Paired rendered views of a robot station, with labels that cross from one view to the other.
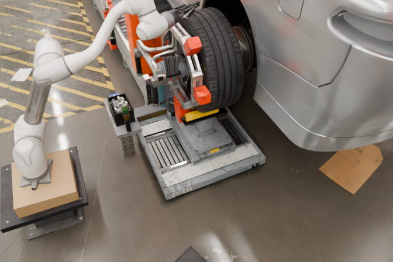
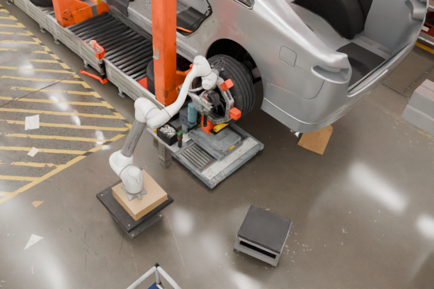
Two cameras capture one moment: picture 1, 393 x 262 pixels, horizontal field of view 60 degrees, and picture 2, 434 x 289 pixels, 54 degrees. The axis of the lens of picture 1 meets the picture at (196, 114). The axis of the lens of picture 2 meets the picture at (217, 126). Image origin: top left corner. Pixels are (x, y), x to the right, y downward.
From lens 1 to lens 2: 2.17 m
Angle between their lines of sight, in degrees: 18
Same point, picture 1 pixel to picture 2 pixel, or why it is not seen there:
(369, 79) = (333, 92)
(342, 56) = (320, 84)
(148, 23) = (210, 80)
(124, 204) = (184, 199)
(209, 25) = (230, 69)
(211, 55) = (238, 88)
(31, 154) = (140, 175)
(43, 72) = (157, 121)
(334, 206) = (314, 164)
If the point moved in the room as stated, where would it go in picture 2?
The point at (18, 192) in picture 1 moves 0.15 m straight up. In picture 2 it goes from (130, 204) to (129, 194)
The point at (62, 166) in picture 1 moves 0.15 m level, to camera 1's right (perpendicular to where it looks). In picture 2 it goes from (148, 181) to (163, 177)
